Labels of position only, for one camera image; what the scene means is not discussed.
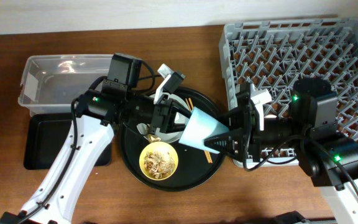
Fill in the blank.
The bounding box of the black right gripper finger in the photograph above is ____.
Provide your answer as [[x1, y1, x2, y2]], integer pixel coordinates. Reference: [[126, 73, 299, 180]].
[[204, 128, 244, 155], [218, 108, 243, 128]]

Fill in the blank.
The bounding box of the grey ceramic plate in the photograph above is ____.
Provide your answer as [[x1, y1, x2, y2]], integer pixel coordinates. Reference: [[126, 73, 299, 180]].
[[137, 93, 188, 143]]

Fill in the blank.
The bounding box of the light blue cup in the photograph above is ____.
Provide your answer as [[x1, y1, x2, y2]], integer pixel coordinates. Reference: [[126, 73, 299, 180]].
[[178, 107, 229, 154]]

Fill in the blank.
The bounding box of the yellow bowl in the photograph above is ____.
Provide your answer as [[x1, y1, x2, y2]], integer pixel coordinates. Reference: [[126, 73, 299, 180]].
[[139, 142, 178, 180]]

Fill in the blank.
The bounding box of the food scraps pile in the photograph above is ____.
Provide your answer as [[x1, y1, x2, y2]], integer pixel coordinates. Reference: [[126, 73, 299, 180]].
[[143, 151, 175, 179]]

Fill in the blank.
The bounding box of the gold snack wrapper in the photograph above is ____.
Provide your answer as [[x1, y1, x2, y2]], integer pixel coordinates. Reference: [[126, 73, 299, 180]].
[[145, 124, 161, 143]]

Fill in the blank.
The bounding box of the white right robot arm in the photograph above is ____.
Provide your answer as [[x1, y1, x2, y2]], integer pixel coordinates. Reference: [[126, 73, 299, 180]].
[[204, 78, 358, 223]]

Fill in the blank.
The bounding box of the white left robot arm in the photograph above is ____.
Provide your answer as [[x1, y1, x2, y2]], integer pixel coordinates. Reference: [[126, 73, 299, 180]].
[[0, 53, 191, 223]]

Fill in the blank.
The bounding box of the grey plastic dishwasher rack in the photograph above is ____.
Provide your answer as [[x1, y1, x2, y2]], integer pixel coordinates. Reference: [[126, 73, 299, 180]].
[[219, 17, 358, 169]]

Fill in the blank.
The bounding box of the black rectangular waste tray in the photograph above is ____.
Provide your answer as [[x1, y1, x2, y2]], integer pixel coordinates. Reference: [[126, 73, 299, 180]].
[[23, 113, 112, 170]]

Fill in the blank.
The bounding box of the clear plastic waste bin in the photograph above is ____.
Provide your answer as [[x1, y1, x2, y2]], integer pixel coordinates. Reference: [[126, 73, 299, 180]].
[[18, 54, 112, 116]]

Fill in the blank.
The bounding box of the round black serving tray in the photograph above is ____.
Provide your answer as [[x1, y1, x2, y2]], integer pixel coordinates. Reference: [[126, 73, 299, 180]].
[[118, 86, 229, 192]]

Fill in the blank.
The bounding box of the black object at bottom edge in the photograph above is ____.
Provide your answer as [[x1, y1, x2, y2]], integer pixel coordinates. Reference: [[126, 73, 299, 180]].
[[272, 211, 337, 224]]

